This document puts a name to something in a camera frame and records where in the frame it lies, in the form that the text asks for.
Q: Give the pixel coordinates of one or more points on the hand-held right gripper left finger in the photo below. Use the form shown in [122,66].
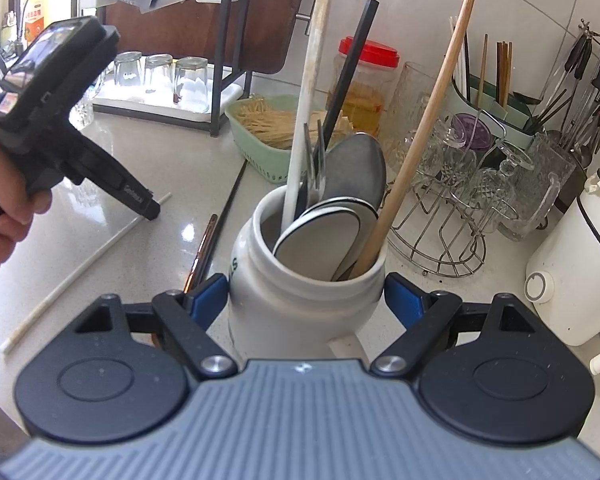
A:
[210,300]

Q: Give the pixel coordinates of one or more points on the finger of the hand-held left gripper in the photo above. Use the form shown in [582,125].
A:
[120,185]

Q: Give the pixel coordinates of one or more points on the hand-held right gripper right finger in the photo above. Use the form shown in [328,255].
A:
[400,300]

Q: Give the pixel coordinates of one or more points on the white ceramic mug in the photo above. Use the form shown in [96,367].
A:
[280,310]

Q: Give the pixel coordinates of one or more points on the black chopstick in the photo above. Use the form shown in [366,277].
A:
[350,65]
[227,205]

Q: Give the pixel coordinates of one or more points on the thin white chopstick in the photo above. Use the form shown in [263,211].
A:
[80,276]

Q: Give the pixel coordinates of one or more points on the white black-rimmed ceramic spoon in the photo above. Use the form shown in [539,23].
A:
[320,240]
[337,203]

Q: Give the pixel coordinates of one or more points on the wooden chopstick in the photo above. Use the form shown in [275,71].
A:
[402,180]

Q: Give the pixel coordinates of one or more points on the large metal spoon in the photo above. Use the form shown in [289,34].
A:
[355,170]

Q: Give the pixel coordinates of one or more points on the stained white chopstick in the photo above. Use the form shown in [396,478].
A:
[310,85]

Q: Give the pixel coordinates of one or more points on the person's left hand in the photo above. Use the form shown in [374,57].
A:
[15,230]

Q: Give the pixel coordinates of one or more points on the orange detergent bottle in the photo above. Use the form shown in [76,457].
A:
[40,20]

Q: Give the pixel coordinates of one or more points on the white drip tray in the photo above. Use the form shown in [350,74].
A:
[155,107]

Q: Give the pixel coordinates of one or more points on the clear glass tumbler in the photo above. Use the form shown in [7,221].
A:
[129,70]
[159,75]
[191,85]

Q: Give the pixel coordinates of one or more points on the green plastic basket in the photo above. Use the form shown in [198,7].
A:
[260,165]

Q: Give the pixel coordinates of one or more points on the clear cut glass cup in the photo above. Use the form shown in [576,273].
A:
[485,185]
[450,160]

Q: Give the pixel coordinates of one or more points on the bundle of pale thin sticks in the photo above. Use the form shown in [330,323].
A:
[270,125]

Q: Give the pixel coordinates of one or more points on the black metal dish rack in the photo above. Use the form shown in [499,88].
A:
[230,60]

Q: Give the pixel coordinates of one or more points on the tall textured glass pitcher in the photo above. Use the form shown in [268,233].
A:
[540,195]

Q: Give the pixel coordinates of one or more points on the white electric pot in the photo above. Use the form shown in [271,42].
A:
[575,270]

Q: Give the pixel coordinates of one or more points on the purple glass cup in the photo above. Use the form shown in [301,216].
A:
[467,130]

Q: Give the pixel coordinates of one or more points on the textured glass jug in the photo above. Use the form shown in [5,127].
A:
[410,100]

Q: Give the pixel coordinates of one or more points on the plastic jar with red lid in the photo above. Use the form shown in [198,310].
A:
[370,100]

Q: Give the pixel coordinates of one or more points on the green utensil caddy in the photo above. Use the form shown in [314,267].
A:
[517,120]

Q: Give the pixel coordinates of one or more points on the brown wooden cutting board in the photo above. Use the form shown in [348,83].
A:
[260,20]

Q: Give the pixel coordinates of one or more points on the assorted chopstick bunch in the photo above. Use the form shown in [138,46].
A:
[502,70]

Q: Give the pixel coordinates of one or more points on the hanging kitchen tools group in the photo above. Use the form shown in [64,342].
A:
[580,60]

